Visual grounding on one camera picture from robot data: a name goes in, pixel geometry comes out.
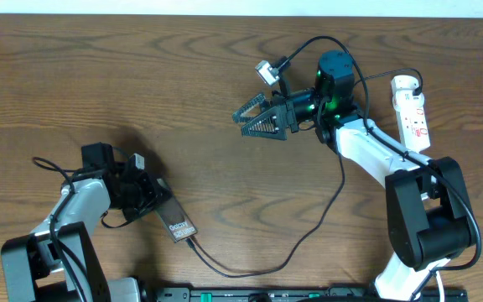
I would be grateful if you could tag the white charger plug adapter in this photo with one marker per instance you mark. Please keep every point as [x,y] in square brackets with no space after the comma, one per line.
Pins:
[404,82]

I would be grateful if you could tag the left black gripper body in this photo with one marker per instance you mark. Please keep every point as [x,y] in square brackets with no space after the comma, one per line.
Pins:
[148,195]

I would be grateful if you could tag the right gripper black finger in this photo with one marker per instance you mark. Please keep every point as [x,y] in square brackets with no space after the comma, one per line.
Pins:
[269,124]
[241,114]

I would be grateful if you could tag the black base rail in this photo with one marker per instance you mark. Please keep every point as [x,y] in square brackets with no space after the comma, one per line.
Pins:
[342,292]

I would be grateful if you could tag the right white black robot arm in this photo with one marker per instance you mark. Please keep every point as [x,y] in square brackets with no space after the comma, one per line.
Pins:
[429,217]

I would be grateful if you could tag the white power strip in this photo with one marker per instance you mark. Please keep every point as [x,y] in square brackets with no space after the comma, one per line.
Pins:
[411,120]

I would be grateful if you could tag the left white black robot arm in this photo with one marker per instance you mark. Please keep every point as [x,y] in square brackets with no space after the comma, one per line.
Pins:
[56,261]

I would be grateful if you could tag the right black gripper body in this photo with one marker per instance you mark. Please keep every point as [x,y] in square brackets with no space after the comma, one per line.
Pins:
[300,109]

